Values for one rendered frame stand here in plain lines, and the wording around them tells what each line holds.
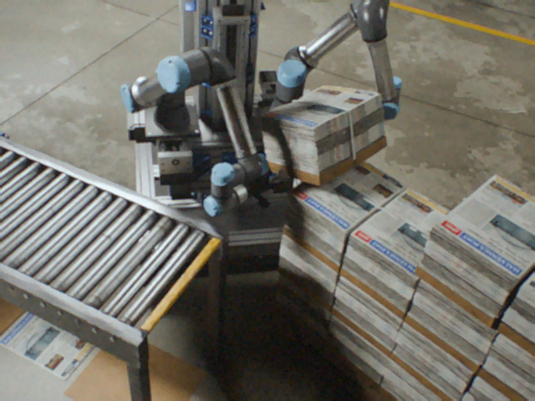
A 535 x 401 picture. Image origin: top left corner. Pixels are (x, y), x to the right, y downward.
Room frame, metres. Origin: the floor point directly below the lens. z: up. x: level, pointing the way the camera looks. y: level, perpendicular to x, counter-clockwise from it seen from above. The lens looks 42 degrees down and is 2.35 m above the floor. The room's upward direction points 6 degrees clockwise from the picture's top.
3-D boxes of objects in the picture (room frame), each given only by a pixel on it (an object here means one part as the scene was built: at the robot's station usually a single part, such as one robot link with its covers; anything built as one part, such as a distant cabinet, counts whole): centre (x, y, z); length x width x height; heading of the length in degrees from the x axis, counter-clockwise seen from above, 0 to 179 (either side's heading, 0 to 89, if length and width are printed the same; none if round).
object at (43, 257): (1.47, 0.66, 0.77); 0.47 x 0.05 x 0.05; 157
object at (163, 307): (1.27, 0.23, 0.81); 0.43 x 0.03 x 0.02; 157
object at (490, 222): (1.43, -0.74, 1.06); 0.37 x 0.29 x 0.01; 138
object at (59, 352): (1.56, 0.87, 0.00); 0.37 x 0.28 x 0.01; 67
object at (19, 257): (1.49, 0.72, 0.77); 0.47 x 0.05 x 0.05; 157
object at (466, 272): (1.43, -0.74, 0.95); 0.38 x 0.29 x 0.23; 138
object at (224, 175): (1.64, 0.14, 0.94); 0.11 x 0.08 x 0.11; 132
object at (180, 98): (2.13, 0.43, 0.98); 0.13 x 0.12 x 0.14; 132
